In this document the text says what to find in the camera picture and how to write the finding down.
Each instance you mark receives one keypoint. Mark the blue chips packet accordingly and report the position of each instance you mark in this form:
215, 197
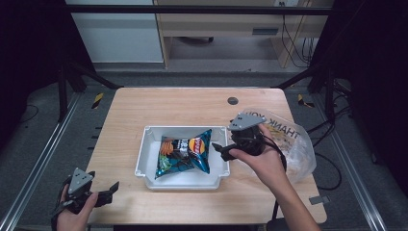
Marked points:
183, 154

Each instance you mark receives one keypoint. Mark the grey tag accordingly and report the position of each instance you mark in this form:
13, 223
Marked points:
319, 200

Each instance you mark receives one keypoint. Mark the black metal stand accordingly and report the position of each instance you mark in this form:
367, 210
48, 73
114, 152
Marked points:
75, 75
320, 75

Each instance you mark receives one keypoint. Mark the clear plastic bag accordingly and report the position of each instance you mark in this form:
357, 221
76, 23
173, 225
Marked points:
300, 150

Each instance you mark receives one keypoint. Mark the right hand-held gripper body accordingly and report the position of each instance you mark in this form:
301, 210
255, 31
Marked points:
248, 134

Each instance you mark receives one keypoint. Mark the white cabinet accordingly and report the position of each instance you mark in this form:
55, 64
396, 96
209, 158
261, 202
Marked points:
118, 35

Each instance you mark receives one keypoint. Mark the wooden table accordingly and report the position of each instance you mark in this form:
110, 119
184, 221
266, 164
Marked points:
179, 106

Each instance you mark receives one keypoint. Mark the grey table grommet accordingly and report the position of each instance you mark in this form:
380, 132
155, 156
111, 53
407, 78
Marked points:
232, 100

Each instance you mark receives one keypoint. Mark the black horizontal frame bar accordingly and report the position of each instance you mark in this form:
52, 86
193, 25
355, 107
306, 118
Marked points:
192, 9

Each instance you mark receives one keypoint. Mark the person's right hand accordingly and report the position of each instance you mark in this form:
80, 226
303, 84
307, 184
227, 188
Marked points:
267, 163

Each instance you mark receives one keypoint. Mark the aluminium rail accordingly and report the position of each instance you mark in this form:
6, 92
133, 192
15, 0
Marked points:
352, 160
38, 157

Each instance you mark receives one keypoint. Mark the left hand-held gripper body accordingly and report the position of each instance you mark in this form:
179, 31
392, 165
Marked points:
79, 183

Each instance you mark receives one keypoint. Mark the white plastic tray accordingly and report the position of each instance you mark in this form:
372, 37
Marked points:
150, 160

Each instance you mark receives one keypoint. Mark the person's left hand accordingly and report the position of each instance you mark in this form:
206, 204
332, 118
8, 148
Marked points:
75, 218

